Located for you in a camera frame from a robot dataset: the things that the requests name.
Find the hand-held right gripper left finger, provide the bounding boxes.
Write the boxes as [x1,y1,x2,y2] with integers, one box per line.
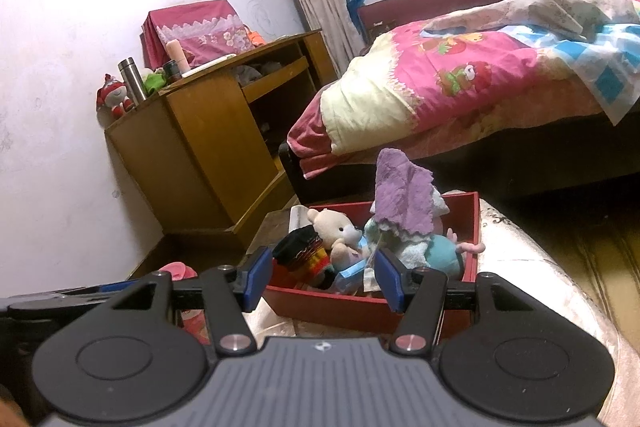
[101,246,274,356]

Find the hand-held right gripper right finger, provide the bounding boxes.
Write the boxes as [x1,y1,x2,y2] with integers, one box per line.
[374,248,539,356]

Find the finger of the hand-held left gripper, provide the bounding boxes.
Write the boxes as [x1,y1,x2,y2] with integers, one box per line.
[45,283,151,304]

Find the green print white towel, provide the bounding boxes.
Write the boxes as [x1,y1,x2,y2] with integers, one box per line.
[364,194,451,270]

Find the blue face mask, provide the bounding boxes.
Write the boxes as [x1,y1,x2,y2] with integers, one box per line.
[332,257,373,295]

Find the red cardboard box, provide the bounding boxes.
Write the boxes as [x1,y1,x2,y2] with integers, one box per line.
[262,192,482,335]

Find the black striped knitted sock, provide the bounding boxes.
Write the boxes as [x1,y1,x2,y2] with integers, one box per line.
[272,227,336,290]

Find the pink and teal plush toy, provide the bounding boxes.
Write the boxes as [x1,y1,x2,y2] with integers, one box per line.
[425,214,487,282]

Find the white cloth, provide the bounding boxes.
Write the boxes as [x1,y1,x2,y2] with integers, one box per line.
[289,205,313,235]

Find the beige teddy bear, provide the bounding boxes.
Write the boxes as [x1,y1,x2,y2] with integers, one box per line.
[306,208,363,273]

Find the purple cloth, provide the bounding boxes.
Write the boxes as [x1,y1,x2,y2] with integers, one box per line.
[370,148,436,235]

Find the pink-lid plastic jar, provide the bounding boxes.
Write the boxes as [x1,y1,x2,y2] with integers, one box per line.
[157,261,213,347]

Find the pink bed sheet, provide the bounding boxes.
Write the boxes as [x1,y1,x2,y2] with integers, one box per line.
[300,147,381,180]

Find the wooden cabinet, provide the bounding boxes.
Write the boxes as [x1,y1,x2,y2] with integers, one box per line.
[105,29,337,280]

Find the pink strawberry print quilt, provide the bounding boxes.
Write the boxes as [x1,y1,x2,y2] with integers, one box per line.
[287,19,616,180]

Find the red plush doll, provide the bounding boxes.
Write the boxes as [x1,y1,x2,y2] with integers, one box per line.
[96,74,135,120]

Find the dark wooden bed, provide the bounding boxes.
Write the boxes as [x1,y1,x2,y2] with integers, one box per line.
[277,97,640,218]

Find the grey cloth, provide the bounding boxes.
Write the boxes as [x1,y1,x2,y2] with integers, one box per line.
[235,62,283,88]

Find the steel thermos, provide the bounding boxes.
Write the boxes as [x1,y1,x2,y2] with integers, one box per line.
[118,58,147,104]

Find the green plush toy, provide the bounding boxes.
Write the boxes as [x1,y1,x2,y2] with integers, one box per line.
[141,68,167,95]

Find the white tray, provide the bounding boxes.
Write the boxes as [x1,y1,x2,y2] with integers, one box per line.
[181,53,238,78]

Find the pink cylinder cup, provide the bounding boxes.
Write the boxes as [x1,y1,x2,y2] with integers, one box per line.
[167,39,190,75]

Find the pink lace-trimmed cloth cover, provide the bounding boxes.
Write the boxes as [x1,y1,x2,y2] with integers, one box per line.
[141,0,251,68]

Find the blue bag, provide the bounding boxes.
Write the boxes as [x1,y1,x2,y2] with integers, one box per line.
[342,0,366,28]

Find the blue checked sheet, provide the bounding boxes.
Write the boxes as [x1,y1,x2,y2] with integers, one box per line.
[510,22,640,125]

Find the pale floral blanket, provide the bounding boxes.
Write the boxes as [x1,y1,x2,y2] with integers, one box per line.
[425,0,640,42]

